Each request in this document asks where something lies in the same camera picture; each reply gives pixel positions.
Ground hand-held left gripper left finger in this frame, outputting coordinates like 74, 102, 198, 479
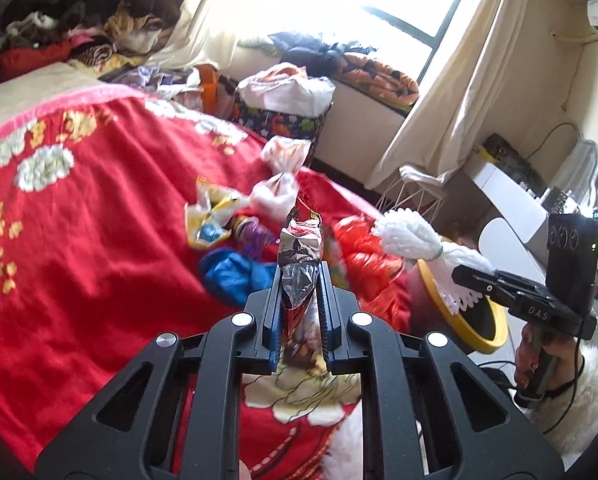
35, 266, 286, 480

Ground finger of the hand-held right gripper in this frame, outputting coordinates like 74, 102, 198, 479
451, 264, 510, 308

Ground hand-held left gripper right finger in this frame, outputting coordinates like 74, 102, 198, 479
315, 260, 564, 480

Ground yellow-rimmed black trash bin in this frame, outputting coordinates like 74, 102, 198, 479
416, 237, 510, 354

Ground blue plastic bag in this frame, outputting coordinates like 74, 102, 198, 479
199, 249, 280, 309

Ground red plastic wrapper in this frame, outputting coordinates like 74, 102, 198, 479
331, 216, 406, 327

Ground silver foil snack wrapper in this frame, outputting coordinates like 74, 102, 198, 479
276, 192, 330, 377

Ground yellow and white snack wrapper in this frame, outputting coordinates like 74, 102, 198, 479
185, 175, 250, 252

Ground person's right forearm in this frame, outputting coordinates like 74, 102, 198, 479
524, 345, 598, 463

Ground person's right hand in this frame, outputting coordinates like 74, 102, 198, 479
513, 322, 582, 398

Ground white scalloped furniture panel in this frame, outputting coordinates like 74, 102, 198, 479
479, 217, 550, 283

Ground purple wrapper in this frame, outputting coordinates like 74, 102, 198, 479
233, 215, 280, 262

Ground white desk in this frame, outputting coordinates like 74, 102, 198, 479
471, 160, 552, 257

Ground dark green bag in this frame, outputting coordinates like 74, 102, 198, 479
483, 133, 546, 192

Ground small white plastic bag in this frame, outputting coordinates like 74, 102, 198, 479
260, 136, 313, 176
249, 171, 300, 224

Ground red floral blanket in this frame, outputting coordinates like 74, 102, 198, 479
0, 85, 422, 480

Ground cream curtain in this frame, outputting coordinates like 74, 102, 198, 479
366, 0, 537, 191
146, 0, 292, 72

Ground dinosaur print storage basket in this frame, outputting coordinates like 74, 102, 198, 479
229, 89, 334, 163

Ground orange triangle-patterned quilt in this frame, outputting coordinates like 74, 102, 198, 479
338, 52, 420, 107

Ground large white plastic bag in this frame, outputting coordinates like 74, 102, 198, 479
236, 62, 336, 122

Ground orange bag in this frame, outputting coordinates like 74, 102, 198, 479
198, 65, 236, 117

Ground dark jacket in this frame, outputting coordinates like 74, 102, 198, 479
268, 32, 380, 80

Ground light purple cloth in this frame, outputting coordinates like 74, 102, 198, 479
101, 64, 202, 102

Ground light patterned cloth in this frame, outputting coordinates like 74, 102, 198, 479
238, 35, 280, 57

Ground beige bed sheet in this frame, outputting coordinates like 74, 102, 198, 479
0, 62, 132, 136

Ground pile of clothes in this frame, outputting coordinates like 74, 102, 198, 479
0, 0, 187, 81

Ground black cable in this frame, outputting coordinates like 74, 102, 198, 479
474, 359, 522, 392

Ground white wire side table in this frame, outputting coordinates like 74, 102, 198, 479
378, 165, 450, 227

